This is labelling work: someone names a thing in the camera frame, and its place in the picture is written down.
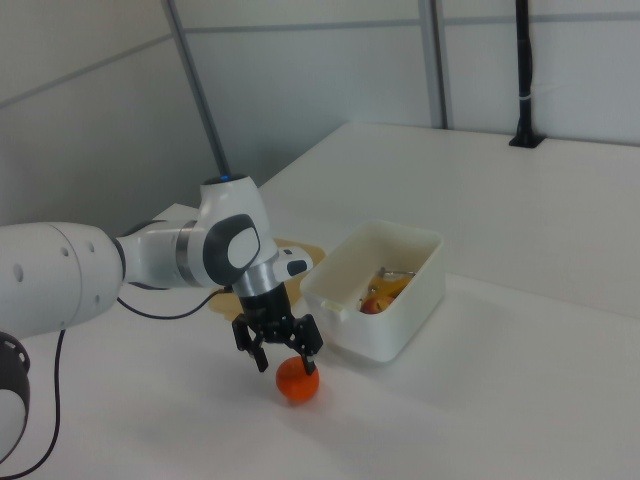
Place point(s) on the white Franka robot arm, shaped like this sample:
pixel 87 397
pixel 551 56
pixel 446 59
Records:
pixel 50 275

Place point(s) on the white plastic container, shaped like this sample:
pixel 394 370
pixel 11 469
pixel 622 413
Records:
pixel 380 335

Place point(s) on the beige container lid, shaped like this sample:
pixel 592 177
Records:
pixel 225 305

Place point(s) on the red toy apple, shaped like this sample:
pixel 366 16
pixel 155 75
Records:
pixel 375 305

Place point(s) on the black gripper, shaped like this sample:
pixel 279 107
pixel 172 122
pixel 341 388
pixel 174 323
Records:
pixel 267 312

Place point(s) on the black pole stand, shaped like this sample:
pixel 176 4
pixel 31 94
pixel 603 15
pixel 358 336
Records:
pixel 524 75

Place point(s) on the orange toy mandarin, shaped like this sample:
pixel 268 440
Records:
pixel 297 386

